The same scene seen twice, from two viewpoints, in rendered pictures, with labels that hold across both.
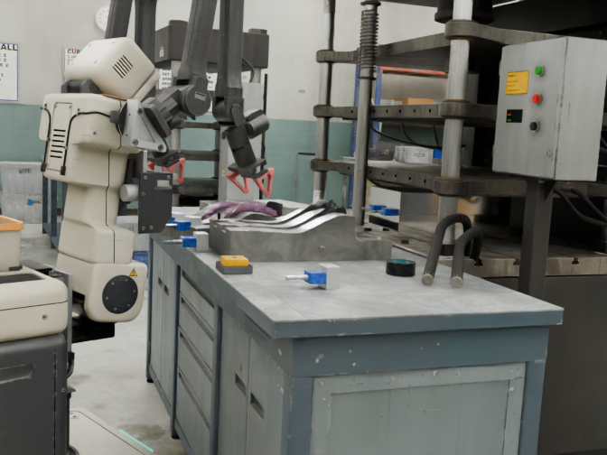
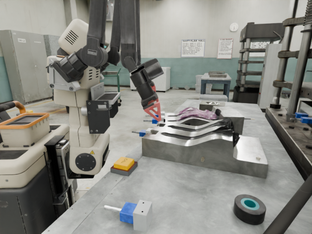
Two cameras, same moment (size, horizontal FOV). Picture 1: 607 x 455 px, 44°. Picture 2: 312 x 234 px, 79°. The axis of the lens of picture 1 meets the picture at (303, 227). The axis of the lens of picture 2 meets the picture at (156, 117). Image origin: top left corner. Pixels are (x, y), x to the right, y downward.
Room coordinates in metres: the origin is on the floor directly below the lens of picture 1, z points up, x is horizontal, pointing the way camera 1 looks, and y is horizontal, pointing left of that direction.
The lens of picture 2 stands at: (1.50, -0.36, 1.22)
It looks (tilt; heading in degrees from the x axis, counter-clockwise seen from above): 17 degrees down; 41
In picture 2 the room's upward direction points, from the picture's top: straight up
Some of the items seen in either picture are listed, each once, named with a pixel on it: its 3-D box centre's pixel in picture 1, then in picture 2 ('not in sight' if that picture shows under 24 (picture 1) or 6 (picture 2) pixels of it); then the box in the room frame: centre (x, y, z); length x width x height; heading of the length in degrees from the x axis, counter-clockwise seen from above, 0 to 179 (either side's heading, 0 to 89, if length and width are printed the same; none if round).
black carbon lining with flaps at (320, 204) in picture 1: (294, 215); (200, 128); (2.26, 0.03, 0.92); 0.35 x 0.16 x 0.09; 110
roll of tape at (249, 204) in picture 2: (400, 267); (249, 208); (2.00, -0.27, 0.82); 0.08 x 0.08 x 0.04
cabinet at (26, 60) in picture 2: not in sight; (29, 68); (3.44, 6.20, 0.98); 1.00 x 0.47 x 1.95; 24
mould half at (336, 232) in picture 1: (299, 231); (202, 139); (2.26, 0.01, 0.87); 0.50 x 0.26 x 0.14; 110
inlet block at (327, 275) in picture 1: (311, 276); (126, 211); (1.76, -0.02, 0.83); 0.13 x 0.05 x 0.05; 115
